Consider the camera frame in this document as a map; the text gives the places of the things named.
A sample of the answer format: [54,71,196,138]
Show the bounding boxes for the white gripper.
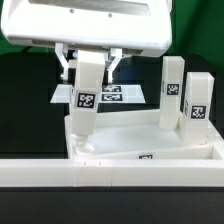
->
[1,0,173,85]

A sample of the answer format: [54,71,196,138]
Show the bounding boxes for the white desk top tray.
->
[65,110,224,160]

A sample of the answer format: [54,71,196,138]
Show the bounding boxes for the fiducial marker sheet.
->
[50,84,145,104]

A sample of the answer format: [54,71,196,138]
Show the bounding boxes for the white L-shaped fence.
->
[0,136,224,187]

